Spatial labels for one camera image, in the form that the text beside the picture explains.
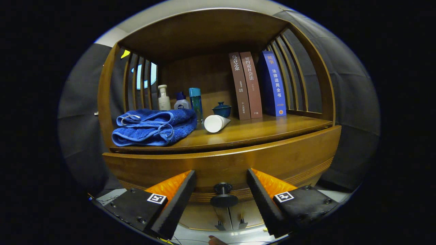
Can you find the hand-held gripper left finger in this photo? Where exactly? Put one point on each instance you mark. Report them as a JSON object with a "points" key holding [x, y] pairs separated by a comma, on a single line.
{"points": [[173, 207]]}

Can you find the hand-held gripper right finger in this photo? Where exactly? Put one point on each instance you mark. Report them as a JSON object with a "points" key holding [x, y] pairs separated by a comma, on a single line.
{"points": [[265, 207]]}

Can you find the black drawer knob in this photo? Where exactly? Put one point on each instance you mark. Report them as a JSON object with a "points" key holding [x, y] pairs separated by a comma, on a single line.
{"points": [[223, 195]]}

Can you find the wooden drawer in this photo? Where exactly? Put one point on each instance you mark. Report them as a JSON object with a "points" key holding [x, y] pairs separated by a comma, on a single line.
{"points": [[224, 163]]}

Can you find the white green cleanser tube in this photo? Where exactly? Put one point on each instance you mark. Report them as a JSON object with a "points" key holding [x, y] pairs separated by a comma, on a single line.
{"points": [[215, 123]]}

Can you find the wooden cabinet door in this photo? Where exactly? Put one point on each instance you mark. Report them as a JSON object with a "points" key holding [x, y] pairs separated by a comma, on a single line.
{"points": [[204, 216], [250, 214]]}

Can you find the wooden countertop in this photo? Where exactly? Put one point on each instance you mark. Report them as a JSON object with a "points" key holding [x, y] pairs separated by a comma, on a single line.
{"points": [[259, 127]]}

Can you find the wooden cabinet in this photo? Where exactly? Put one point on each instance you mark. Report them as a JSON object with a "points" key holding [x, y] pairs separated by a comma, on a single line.
{"points": [[204, 34]]}

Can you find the blue towel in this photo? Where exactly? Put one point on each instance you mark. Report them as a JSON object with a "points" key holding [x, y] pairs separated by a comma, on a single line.
{"points": [[150, 131]]}

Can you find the white bottle with blue cap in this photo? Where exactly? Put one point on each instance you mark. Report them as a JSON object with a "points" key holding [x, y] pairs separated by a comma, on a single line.
{"points": [[181, 102]]}

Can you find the clear teal bottle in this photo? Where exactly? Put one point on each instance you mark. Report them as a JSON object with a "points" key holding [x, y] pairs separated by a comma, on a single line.
{"points": [[196, 103]]}

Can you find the blue lidded teacup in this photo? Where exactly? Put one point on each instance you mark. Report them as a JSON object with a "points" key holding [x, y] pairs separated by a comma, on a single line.
{"points": [[221, 109]]}

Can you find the white pump bottle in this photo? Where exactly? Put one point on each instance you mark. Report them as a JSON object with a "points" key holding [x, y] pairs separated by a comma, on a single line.
{"points": [[164, 100]]}

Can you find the blue book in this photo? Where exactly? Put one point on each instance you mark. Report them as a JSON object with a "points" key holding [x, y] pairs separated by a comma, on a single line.
{"points": [[274, 85]]}

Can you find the reddish brown book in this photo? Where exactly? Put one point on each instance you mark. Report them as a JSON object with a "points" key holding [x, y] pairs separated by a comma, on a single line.
{"points": [[252, 85]]}

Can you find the dark brown book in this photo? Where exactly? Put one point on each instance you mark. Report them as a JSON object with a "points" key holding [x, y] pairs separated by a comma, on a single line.
{"points": [[240, 85]]}

